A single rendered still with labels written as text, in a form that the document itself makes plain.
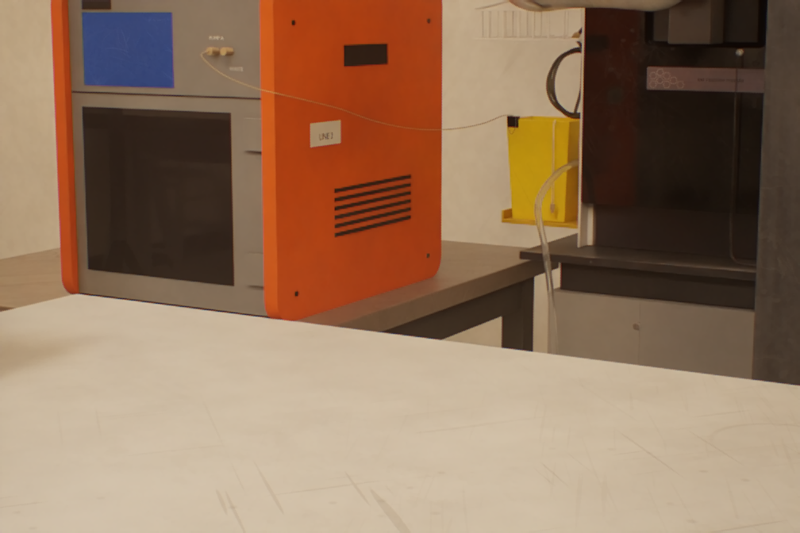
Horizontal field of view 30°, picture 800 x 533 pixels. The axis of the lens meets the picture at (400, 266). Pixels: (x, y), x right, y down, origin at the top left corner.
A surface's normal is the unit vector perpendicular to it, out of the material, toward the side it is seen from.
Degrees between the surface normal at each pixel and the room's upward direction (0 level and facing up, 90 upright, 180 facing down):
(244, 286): 90
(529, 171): 93
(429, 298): 90
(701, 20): 90
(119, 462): 0
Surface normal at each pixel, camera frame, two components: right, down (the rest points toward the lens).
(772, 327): -0.52, 0.14
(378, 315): 0.86, 0.09
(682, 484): 0.00, -0.99
